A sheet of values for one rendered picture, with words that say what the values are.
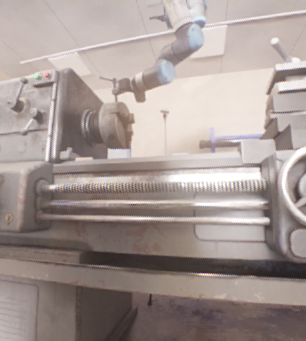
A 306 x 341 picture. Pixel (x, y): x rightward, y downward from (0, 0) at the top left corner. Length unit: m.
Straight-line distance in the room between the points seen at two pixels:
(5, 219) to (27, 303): 0.34
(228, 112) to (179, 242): 3.85
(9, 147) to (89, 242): 0.60
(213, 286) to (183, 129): 3.87
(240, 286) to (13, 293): 0.84
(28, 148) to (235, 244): 0.95
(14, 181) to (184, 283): 0.69
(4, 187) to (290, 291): 0.98
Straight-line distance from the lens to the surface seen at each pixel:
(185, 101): 4.59
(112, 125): 1.07
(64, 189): 0.87
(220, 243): 0.79
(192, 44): 1.00
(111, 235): 0.86
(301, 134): 0.70
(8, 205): 0.93
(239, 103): 4.57
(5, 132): 1.21
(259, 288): 0.65
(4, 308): 1.12
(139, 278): 0.66
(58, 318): 0.96
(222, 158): 0.79
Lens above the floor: 0.63
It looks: 9 degrees up
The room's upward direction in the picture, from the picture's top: straight up
